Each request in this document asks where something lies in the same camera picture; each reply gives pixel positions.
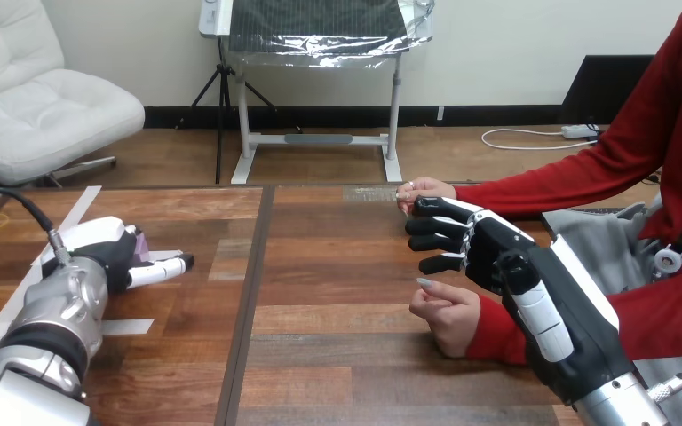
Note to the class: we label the purple block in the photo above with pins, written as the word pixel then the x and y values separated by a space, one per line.
pixel 140 250

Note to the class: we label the white power strip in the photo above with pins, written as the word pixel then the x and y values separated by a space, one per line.
pixel 579 131

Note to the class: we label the white desk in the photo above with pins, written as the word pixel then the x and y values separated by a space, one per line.
pixel 317 139

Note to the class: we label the person's forearm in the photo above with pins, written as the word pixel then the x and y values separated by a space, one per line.
pixel 664 323
pixel 553 182

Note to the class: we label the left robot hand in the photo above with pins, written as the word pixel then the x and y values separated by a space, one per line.
pixel 105 253

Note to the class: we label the person's hand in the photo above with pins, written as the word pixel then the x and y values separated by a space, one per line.
pixel 432 188
pixel 450 320

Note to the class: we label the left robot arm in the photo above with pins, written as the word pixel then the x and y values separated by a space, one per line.
pixel 58 306

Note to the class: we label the foil sheet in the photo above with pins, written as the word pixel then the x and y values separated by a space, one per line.
pixel 329 47

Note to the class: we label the black tripod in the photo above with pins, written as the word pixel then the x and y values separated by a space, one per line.
pixel 221 117

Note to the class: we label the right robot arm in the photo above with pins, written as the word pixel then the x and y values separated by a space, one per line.
pixel 617 403

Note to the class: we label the dark screen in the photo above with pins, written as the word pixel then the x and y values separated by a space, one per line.
pixel 606 88

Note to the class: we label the white cushioned chair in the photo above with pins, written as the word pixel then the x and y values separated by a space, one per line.
pixel 35 117

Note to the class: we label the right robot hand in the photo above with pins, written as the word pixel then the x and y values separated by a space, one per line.
pixel 576 329

